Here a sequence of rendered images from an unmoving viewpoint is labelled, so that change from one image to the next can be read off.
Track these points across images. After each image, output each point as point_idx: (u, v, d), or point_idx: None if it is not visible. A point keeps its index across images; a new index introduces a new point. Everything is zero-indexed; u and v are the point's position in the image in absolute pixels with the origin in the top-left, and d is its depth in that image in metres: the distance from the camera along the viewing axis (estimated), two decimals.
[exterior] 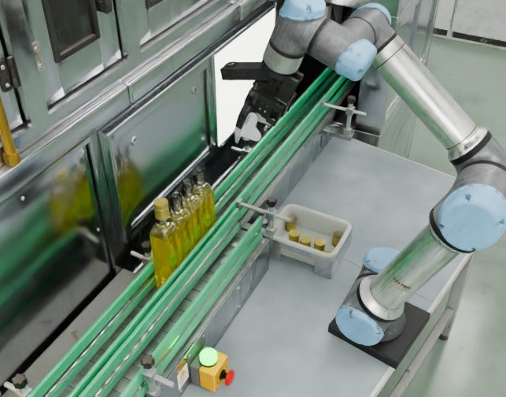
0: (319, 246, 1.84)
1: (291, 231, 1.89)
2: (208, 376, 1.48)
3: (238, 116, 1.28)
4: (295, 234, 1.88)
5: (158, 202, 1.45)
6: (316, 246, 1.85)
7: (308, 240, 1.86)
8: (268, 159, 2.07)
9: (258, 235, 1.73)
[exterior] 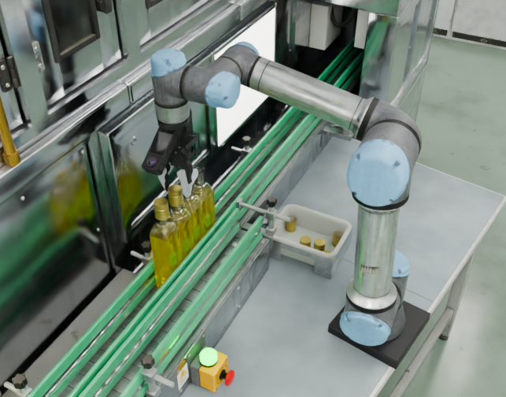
0: (319, 246, 1.84)
1: (172, 190, 1.48)
2: (208, 376, 1.48)
3: (190, 175, 1.43)
4: (177, 187, 1.49)
5: (158, 202, 1.45)
6: (316, 246, 1.85)
7: (308, 240, 1.86)
8: (268, 159, 2.07)
9: (258, 235, 1.73)
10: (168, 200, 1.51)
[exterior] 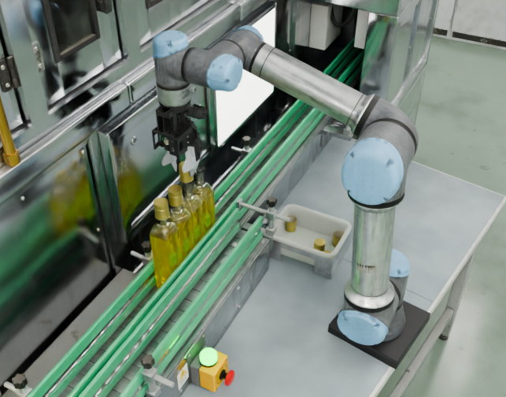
0: (319, 246, 1.84)
1: (172, 190, 1.48)
2: (208, 376, 1.48)
3: None
4: (177, 187, 1.49)
5: (158, 202, 1.45)
6: (316, 246, 1.85)
7: None
8: (268, 159, 2.07)
9: (258, 235, 1.73)
10: (168, 200, 1.51)
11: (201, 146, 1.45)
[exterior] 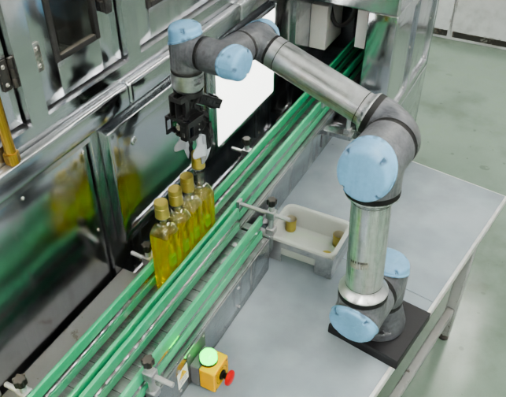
0: None
1: (172, 190, 1.48)
2: (208, 376, 1.48)
3: None
4: (177, 187, 1.49)
5: (158, 202, 1.45)
6: None
7: (189, 172, 1.54)
8: (268, 159, 2.07)
9: (258, 235, 1.73)
10: (168, 200, 1.51)
11: (212, 134, 1.49)
